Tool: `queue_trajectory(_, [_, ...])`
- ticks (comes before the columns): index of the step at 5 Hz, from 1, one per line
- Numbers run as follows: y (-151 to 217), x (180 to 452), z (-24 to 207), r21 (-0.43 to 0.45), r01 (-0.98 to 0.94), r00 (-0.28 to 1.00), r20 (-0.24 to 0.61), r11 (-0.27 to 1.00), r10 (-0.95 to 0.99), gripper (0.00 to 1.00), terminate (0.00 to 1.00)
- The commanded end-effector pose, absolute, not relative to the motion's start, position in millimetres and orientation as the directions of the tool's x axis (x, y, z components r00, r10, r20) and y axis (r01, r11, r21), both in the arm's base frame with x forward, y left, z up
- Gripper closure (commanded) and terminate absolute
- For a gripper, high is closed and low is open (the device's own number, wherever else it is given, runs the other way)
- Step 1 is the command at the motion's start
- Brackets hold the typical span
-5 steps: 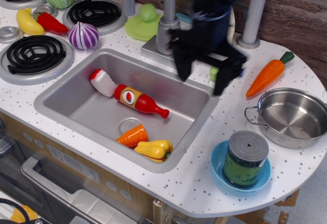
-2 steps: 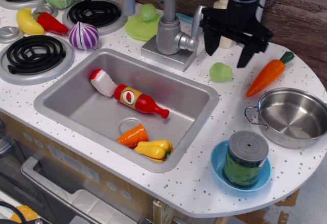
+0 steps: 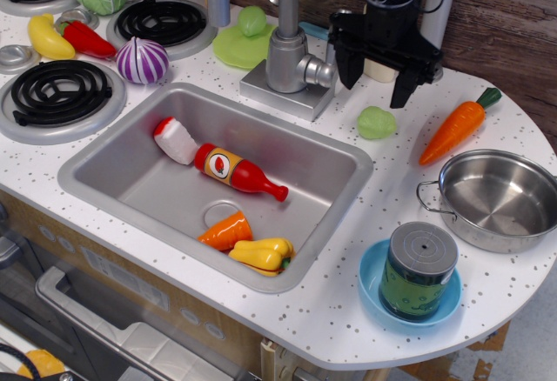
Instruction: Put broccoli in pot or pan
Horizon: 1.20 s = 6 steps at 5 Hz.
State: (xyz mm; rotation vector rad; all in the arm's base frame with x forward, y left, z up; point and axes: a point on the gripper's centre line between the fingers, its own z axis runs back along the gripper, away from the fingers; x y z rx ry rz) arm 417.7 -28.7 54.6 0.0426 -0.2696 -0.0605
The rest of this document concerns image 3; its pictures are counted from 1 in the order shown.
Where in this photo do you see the silver middle stove knob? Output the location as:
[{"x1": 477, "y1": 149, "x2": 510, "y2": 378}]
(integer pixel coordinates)
[{"x1": 55, "y1": 8, "x2": 99, "y2": 30}]

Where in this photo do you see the green toy can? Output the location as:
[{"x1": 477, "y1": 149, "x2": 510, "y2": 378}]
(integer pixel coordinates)
[{"x1": 379, "y1": 222, "x2": 459, "y2": 322}]

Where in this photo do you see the green toy lime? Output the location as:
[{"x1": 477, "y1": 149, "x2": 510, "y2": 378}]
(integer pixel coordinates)
[{"x1": 237, "y1": 6, "x2": 267, "y2": 37}]

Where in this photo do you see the grey right support pole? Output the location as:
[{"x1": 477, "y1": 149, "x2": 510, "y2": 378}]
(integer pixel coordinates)
[{"x1": 420, "y1": 0, "x2": 453, "y2": 50}]

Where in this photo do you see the purple toy onion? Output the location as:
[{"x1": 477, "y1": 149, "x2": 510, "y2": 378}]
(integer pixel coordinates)
[{"x1": 117, "y1": 37, "x2": 170, "y2": 84}]

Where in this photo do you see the white red toy milk carton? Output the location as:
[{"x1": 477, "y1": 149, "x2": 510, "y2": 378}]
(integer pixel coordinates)
[{"x1": 153, "y1": 117, "x2": 199, "y2": 165}]

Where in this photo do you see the cream plastic detergent bottle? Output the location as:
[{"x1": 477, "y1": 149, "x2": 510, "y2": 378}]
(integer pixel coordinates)
[{"x1": 364, "y1": 59, "x2": 398, "y2": 84}]

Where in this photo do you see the yellow toy banana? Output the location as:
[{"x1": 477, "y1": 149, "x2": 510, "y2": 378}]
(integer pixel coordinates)
[{"x1": 27, "y1": 13, "x2": 76, "y2": 60}]

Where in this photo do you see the light green toy broccoli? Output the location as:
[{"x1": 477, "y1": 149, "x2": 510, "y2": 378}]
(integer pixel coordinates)
[{"x1": 357, "y1": 106, "x2": 397, "y2": 140}]

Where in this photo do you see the yellow cloth on floor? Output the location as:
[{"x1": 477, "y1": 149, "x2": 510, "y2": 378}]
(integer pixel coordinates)
[{"x1": 24, "y1": 350, "x2": 66, "y2": 377}]

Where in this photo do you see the black middle stove burner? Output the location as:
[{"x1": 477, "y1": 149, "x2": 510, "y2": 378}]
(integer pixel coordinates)
[{"x1": 106, "y1": 0, "x2": 218, "y2": 61}]

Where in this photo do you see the orange toy carrot half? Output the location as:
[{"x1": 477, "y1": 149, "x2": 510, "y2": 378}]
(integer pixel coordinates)
[{"x1": 198, "y1": 211, "x2": 253, "y2": 251}]

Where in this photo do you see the black front stove burner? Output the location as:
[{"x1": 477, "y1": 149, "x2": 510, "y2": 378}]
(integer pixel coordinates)
[{"x1": 1, "y1": 60, "x2": 126, "y2": 145}]

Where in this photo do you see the green toy plate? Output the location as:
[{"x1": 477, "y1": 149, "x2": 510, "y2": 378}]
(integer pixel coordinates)
[{"x1": 212, "y1": 24, "x2": 275, "y2": 70}]

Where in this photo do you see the light blue plastic bowl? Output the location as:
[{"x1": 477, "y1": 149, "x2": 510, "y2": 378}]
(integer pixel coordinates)
[{"x1": 358, "y1": 239, "x2": 462, "y2": 331}]

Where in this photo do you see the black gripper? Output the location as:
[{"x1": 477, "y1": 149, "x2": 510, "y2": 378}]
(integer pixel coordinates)
[{"x1": 329, "y1": 0, "x2": 443, "y2": 109}]

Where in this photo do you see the grey oven door handle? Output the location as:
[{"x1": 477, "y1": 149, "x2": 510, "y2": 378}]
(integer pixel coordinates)
[{"x1": 35, "y1": 266, "x2": 246, "y2": 380}]

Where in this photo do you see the red toy ketchup bottle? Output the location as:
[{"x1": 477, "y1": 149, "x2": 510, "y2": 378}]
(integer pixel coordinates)
[{"x1": 194, "y1": 144, "x2": 289, "y2": 202}]

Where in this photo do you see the silver toy faucet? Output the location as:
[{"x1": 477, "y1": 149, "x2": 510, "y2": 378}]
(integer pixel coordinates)
[{"x1": 239, "y1": 0, "x2": 338, "y2": 121}]

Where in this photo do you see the stainless steel pot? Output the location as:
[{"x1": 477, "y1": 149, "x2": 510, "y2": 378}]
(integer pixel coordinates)
[{"x1": 416, "y1": 150, "x2": 556, "y2": 254}]

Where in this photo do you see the yellow toy bell pepper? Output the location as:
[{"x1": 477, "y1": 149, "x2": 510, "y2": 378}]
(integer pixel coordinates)
[{"x1": 228, "y1": 237, "x2": 295, "y2": 277}]

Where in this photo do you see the silver stove knob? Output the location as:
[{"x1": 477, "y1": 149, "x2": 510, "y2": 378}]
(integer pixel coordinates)
[
  {"x1": 0, "y1": 44, "x2": 41, "y2": 75},
  {"x1": 55, "y1": 8, "x2": 99, "y2": 30}
]

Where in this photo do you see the grey toy sink basin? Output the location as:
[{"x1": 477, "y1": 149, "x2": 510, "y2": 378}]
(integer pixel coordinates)
[{"x1": 58, "y1": 83, "x2": 373, "y2": 293}]

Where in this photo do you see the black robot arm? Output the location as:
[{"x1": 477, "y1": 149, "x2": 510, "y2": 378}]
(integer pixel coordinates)
[{"x1": 329, "y1": 0, "x2": 443, "y2": 109}]

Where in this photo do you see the light blue toy utensil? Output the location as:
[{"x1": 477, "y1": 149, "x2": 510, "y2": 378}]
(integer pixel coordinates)
[{"x1": 299, "y1": 22, "x2": 329, "y2": 42}]

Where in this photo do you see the red toy chili pepper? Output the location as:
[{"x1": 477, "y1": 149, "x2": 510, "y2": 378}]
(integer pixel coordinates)
[{"x1": 58, "y1": 20, "x2": 117, "y2": 59}]

